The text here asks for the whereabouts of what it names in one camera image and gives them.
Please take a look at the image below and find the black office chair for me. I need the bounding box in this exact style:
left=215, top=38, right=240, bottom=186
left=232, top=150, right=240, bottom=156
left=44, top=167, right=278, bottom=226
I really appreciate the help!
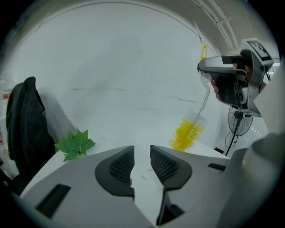
left=3, top=169, right=34, bottom=196

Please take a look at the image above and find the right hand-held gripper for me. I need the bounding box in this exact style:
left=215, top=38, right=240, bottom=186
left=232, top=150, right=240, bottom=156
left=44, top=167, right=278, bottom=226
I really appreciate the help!
left=197, top=39, right=275, bottom=116

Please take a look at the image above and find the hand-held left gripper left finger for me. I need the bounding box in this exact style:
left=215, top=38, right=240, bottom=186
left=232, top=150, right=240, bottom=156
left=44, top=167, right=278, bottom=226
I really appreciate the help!
left=20, top=146, right=154, bottom=228

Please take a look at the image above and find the green artificial leaf sprig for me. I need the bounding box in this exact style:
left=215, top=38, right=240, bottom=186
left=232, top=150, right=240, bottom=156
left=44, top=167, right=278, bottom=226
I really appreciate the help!
left=54, top=127, right=96, bottom=163

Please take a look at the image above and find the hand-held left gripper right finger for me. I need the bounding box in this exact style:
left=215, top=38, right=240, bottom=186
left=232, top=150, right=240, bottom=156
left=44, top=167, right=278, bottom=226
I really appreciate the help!
left=150, top=144, right=231, bottom=228

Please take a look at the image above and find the white table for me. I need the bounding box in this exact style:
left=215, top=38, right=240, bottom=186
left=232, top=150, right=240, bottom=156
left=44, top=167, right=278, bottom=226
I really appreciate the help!
left=20, top=137, right=231, bottom=228

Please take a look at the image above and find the black pedestal fan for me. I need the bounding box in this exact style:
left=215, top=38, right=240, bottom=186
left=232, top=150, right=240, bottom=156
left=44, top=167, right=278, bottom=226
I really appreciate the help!
left=224, top=104, right=254, bottom=156

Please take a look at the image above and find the person's right hand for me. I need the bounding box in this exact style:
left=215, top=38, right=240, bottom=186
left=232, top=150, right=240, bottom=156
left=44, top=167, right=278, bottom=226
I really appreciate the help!
left=210, top=79, right=221, bottom=101

